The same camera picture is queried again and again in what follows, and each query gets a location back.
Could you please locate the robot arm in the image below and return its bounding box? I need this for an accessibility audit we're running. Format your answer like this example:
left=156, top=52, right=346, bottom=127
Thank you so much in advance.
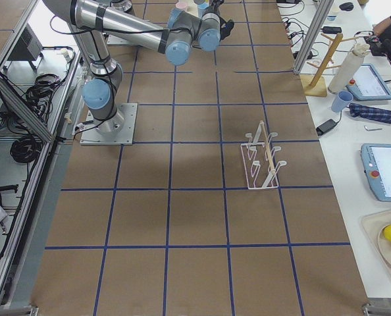
left=45, top=1, right=234, bottom=133

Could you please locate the pink plastic cup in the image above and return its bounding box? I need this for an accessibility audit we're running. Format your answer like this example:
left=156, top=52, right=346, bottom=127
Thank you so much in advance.
left=175, top=1, right=188, bottom=11

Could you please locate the blue cup on desk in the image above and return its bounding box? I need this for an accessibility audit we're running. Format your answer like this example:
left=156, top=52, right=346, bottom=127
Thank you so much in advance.
left=330, top=90, right=353, bottom=113

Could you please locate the black power adapter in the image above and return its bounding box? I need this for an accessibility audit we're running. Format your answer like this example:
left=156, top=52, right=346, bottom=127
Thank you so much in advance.
left=316, top=119, right=338, bottom=136

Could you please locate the wooden mug tree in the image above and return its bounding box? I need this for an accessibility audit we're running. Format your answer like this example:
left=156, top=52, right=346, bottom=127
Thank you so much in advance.
left=300, top=32, right=357, bottom=97

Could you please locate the plaid cloth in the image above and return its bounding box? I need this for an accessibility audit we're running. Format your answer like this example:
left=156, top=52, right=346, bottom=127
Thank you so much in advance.
left=348, top=103, right=391, bottom=124

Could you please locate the white paper roll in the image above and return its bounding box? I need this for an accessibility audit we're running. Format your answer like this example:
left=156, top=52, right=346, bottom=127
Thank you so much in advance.
left=328, top=43, right=370, bottom=93

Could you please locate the teach pendant far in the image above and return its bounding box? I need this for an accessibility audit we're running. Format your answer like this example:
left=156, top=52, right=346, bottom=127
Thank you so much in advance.
left=346, top=63, right=391, bottom=101

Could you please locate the teach pendant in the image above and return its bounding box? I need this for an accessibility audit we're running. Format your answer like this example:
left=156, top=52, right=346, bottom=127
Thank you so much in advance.
left=361, top=144, right=391, bottom=202
left=346, top=63, right=391, bottom=101

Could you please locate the teach pendant near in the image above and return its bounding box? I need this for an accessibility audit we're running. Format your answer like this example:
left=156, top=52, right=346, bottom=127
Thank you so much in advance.
left=361, top=144, right=391, bottom=202

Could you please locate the beige tray with fruit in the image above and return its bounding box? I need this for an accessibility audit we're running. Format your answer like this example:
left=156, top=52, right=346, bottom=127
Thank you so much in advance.
left=361, top=210, right=391, bottom=278

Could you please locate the white wire cup rack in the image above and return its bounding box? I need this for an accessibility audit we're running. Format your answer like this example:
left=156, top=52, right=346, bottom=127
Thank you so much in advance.
left=240, top=120, right=287, bottom=190

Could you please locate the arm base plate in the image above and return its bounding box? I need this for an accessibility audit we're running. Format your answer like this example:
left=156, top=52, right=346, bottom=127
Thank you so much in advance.
left=106, top=34, right=139, bottom=46
left=80, top=103, right=138, bottom=145

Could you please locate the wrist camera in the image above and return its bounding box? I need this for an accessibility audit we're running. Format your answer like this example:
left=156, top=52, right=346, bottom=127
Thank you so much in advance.
left=220, top=18, right=234, bottom=40

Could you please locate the aluminium frame post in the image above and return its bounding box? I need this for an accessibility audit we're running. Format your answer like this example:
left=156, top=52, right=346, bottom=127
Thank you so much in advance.
left=293, top=0, right=334, bottom=74

